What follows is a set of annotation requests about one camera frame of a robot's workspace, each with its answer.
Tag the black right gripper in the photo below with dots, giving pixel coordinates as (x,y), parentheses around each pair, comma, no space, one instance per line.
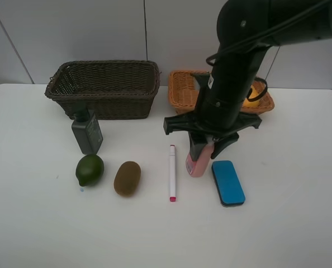
(220,122)

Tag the pink white-capped bottle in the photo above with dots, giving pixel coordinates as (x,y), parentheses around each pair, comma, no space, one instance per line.
(197,168)

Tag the blue whiteboard eraser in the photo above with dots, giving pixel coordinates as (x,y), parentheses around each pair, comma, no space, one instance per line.
(227,182)

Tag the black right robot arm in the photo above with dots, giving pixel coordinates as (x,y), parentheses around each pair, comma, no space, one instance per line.
(245,30)

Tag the white pink-capped marker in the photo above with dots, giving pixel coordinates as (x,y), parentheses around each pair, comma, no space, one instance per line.
(172,174)

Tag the brown kiwi fruit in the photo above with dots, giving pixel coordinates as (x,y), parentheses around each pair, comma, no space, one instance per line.
(127,179)

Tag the dark brown wicker basket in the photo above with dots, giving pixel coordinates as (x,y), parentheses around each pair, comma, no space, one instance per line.
(114,89)

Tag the dark green lime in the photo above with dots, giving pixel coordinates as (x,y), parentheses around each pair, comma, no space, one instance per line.
(89,170)

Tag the dark green pump bottle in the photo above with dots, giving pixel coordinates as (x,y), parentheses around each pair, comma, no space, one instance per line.
(86,129)

